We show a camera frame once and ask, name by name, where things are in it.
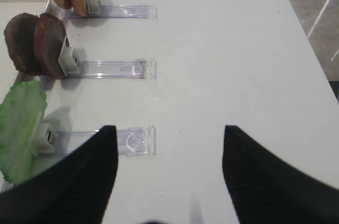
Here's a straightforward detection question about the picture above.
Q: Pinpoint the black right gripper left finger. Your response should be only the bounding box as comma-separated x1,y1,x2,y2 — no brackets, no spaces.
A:
1,126,118,223

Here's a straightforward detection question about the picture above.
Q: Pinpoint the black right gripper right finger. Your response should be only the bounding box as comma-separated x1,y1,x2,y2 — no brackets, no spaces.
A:
222,126,338,223

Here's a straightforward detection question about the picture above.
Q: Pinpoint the grey lettuce pusher block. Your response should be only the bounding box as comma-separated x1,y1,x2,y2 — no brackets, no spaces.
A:
30,123,59,156

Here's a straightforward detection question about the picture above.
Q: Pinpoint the clear lettuce pusher track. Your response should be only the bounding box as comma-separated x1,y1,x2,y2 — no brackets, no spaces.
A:
38,126,156,157

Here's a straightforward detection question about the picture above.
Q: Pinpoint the upright green lettuce leaf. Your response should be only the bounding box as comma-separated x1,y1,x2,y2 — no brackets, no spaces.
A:
1,80,47,185

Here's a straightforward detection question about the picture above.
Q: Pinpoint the dark brown meat patty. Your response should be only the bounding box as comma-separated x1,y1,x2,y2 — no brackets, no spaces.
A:
34,13,69,79

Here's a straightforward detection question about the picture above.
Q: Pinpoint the lighter brown meat patty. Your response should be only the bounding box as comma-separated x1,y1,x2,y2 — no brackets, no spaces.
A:
4,13,44,76

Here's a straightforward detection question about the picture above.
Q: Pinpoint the grey patty pusher block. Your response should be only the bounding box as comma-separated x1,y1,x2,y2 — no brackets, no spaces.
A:
58,37,82,77

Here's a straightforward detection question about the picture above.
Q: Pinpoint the clear patty pusher track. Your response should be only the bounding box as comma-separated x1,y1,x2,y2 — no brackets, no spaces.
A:
66,58,157,79

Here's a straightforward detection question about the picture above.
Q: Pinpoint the clear bun pusher track right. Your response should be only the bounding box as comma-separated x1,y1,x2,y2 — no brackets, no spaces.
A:
62,5,158,20

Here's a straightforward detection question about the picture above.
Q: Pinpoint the grey bun pusher block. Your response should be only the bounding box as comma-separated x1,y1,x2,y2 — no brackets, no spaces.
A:
86,0,102,15

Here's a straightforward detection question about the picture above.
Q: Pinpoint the white rectangular metal tray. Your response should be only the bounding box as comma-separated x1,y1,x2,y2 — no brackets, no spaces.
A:
1,0,52,20

